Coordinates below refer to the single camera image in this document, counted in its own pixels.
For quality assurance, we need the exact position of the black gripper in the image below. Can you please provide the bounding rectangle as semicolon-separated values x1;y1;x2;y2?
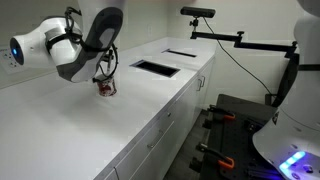
98;49;116;80

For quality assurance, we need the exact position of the red and white patterned cup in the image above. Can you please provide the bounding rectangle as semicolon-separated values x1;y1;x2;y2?
95;75;118;98

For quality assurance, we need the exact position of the white base cabinet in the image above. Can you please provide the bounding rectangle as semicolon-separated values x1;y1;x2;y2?
94;55;216;180

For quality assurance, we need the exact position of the black clamp with orange grip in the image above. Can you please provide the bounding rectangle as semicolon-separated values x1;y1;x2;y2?
189;142;236;172
201;104;237;130

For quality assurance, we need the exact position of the black cart with orange clamps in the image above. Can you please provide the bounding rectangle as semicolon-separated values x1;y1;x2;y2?
199;93;285;180

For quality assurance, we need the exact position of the white wall outlet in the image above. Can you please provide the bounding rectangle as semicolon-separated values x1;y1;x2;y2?
0;45;22;76

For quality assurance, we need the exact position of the black stereo camera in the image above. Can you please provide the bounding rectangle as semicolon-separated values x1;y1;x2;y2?
179;6;217;19

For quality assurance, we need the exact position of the black camera cable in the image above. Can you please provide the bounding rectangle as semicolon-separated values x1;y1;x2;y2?
201;16;275;97

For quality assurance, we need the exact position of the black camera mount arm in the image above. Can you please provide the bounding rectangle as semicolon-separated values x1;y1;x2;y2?
189;18;300;108

